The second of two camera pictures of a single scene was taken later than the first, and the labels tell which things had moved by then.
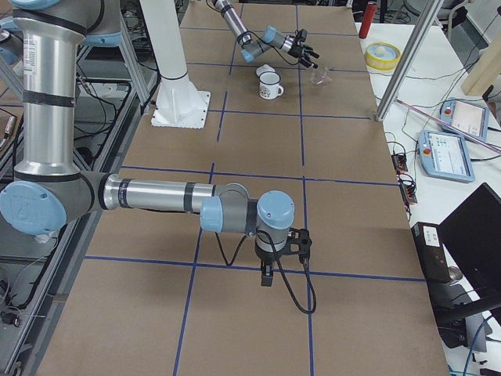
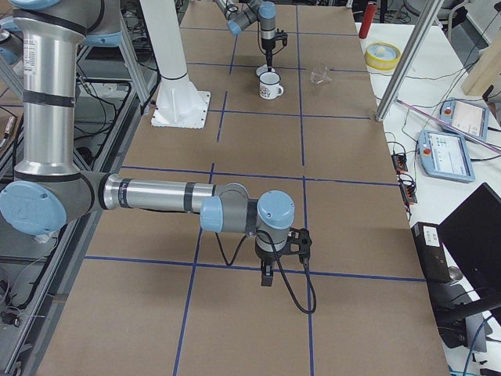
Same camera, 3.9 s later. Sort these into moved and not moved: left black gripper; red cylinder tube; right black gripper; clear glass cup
Moved: left black gripper
Not moved: right black gripper; red cylinder tube; clear glass cup
